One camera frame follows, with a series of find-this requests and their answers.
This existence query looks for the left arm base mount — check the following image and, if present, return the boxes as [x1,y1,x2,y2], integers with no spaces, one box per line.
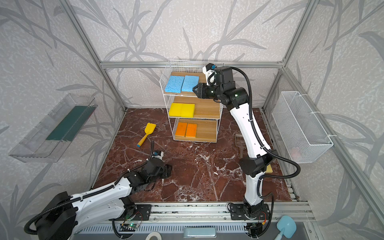
[115,204,152,222]

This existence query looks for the yellow foam sponge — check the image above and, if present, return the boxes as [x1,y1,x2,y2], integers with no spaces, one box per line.
[169,103,183,118]
[181,104,195,118]

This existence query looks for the light blue rectangular box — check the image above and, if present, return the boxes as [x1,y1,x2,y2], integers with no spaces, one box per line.
[183,227,217,239]

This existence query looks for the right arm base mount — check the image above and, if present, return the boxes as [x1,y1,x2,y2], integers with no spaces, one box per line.
[227,201,270,221]

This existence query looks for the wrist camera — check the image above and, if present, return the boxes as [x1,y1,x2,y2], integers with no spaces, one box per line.
[152,150,164,160]
[203,63,216,86]

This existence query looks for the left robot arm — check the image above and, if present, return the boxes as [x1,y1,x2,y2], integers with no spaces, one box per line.
[24,142,173,240]

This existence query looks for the light blue brush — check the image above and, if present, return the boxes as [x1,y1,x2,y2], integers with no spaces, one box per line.
[275,216,297,240]

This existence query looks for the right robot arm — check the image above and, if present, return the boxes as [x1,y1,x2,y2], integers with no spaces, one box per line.
[193,64,301,219]

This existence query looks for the white wire wooden shelf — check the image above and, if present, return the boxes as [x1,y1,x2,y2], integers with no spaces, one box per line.
[160,60,223,143]

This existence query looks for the yellow toy shovel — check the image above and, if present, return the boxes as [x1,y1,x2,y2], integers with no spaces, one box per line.
[137,123,157,148]

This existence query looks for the beige orange scrub sponge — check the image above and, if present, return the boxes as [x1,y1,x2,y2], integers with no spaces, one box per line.
[175,122,188,137]

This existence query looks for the blue cellulose sponge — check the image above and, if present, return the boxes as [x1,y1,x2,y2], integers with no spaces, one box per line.
[181,76,200,93]
[165,76,185,94]

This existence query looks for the white wire wall basket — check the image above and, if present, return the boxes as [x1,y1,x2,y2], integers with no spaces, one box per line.
[272,91,334,164]

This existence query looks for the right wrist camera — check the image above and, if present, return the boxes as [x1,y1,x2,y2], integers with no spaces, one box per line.
[203,63,216,86]

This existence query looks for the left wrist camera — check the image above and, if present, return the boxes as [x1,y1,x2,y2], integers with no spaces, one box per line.
[152,150,164,160]

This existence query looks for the clear plastic wall tray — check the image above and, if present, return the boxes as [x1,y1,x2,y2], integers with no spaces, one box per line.
[9,94,98,163]

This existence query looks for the green circuit board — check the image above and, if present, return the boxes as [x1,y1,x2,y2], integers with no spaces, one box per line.
[118,222,142,233]

